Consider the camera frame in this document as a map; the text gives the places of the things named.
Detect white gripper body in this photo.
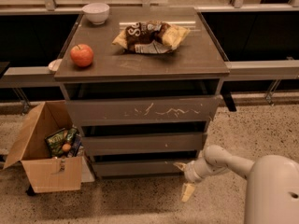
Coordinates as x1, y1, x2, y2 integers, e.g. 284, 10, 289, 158
183, 157, 228, 183

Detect grey bottom drawer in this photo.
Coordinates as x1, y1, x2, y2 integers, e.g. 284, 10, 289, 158
93, 159, 191, 177

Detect grey drawer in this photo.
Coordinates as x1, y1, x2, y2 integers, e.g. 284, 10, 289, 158
82, 133, 206, 156
93, 159, 191, 177
66, 96, 219, 126

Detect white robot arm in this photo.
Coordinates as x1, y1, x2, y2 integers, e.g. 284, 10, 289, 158
175, 145, 299, 224

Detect grey top drawer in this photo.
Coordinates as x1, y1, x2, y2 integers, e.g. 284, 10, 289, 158
66, 96, 219, 126

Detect grey middle drawer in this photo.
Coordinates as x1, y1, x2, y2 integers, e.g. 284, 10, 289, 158
82, 133, 206, 156

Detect grey drawer cabinet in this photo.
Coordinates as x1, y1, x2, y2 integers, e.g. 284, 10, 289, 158
55, 7, 229, 166

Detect blue snack packet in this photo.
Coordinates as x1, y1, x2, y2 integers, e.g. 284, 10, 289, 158
67, 134, 81, 158

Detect small orange fruit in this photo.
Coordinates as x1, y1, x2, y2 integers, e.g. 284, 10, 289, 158
62, 144, 71, 152

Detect green snack bag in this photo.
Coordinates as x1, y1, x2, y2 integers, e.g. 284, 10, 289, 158
45, 127, 78, 157

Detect brown chip bag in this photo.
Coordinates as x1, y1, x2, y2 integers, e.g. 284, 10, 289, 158
112, 21, 190, 54

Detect cardboard box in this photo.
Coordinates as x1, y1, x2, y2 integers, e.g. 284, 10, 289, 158
4, 101, 82, 193

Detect red apple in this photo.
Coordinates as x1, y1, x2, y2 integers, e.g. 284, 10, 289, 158
70, 44, 93, 67

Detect white bowl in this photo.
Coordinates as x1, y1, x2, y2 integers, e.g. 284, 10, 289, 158
82, 3, 110, 25

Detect grey metal bench rail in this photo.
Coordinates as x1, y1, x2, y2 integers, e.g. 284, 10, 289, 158
0, 60, 299, 88

